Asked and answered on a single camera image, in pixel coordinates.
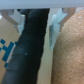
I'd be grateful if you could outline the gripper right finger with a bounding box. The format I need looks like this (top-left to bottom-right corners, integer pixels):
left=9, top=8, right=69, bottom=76
left=48, top=7, right=74, bottom=51

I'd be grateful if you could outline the black drawer handle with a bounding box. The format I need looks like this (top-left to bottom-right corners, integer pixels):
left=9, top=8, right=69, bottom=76
left=4, top=8, right=52, bottom=84

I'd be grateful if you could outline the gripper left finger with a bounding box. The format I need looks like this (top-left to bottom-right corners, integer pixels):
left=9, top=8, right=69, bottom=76
left=0, top=8, right=26, bottom=35

